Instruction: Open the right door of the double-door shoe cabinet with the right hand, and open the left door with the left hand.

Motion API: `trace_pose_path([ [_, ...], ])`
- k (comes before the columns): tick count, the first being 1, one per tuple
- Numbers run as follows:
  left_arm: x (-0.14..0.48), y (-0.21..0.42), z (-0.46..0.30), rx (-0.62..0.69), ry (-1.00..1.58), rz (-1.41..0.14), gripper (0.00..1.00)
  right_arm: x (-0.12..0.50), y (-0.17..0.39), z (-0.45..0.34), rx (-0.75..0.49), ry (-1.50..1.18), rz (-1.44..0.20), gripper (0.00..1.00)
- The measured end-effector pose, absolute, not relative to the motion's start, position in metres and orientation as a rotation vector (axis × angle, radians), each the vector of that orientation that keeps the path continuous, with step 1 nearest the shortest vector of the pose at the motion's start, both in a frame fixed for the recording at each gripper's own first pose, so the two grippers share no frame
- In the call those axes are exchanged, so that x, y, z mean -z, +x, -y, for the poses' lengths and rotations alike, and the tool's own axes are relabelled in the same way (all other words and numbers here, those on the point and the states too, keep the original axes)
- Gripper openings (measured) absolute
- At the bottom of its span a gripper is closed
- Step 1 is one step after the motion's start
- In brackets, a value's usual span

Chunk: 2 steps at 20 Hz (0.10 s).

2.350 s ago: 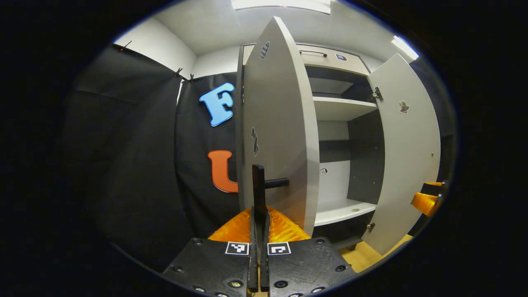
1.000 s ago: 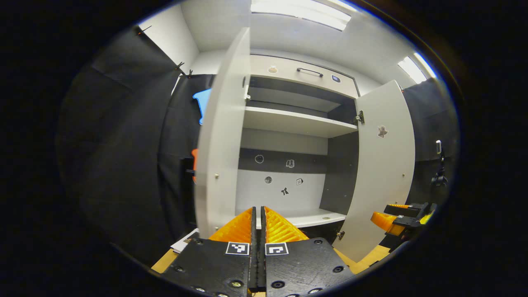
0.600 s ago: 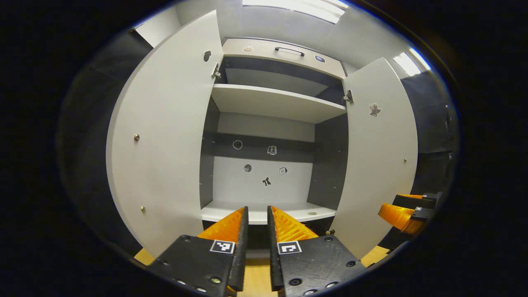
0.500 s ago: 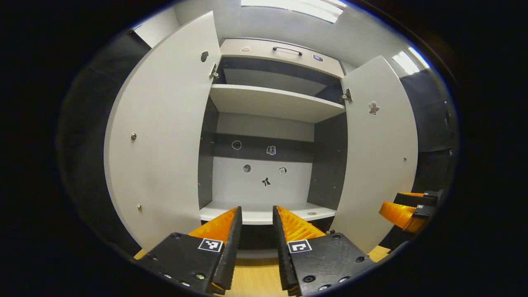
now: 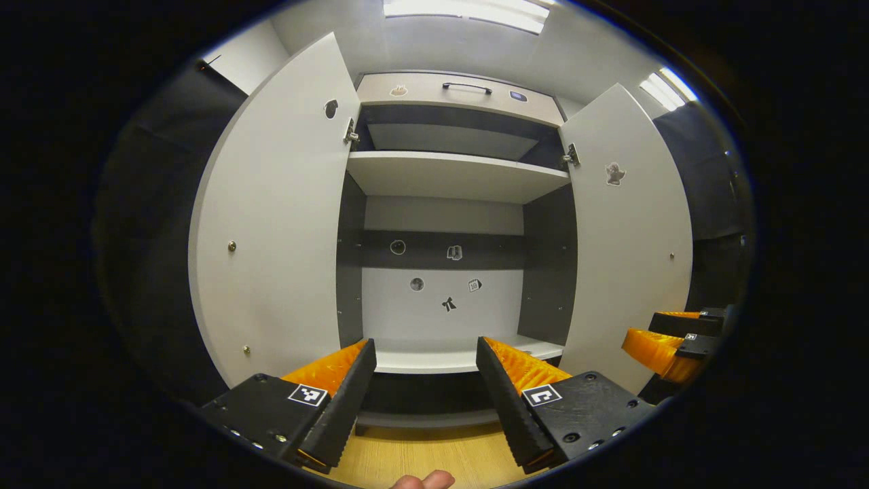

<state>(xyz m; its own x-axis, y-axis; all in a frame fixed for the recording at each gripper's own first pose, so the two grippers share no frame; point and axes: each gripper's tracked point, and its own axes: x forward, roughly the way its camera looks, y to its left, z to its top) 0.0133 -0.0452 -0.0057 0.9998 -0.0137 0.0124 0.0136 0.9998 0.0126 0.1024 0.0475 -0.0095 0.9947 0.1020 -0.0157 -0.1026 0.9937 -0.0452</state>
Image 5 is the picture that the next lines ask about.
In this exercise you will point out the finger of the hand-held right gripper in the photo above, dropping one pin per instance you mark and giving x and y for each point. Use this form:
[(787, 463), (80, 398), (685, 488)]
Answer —
[(686, 324), (655, 353)]

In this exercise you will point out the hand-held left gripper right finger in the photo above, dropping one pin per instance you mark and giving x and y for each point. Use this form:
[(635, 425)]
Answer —
[(512, 407)]

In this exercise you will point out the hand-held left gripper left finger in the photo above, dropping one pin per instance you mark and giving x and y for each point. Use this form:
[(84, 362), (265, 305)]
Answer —
[(339, 407)]

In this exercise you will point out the beige cabinet door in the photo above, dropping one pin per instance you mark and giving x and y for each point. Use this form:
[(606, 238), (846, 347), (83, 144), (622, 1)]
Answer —
[(278, 224), (631, 258)]

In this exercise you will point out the beige double-door shoe cabinet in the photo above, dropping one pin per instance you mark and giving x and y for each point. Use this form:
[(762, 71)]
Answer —
[(441, 224)]

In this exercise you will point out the white bottom cabinet shelf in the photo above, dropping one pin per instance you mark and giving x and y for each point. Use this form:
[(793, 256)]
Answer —
[(434, 356)]

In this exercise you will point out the white cabinet shelf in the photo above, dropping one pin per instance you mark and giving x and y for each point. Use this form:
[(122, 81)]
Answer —
[(434, 356), (455, 173)]

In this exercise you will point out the metal right door hinge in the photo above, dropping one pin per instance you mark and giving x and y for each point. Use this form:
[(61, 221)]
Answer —
[(571, 155)]

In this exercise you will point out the metal door hinge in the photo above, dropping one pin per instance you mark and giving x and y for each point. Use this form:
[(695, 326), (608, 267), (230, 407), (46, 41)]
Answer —
[(351, 132), (571, 155)]

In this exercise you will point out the white upper cabinet shelf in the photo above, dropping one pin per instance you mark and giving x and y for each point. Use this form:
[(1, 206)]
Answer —
[(455, 173)]

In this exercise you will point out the metal left door hinge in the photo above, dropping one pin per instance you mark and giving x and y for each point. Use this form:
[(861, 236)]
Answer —
[(351, 132)]

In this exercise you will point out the beige cabinet drawer front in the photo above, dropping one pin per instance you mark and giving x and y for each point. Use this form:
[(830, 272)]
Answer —
[(428, 98)]

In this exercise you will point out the small ceiling light panel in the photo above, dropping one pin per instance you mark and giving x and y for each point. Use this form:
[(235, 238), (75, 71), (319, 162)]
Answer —
[(669, 88)]

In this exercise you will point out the long ceiling light panel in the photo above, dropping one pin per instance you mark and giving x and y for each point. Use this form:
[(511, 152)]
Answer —
[(468, 10)]

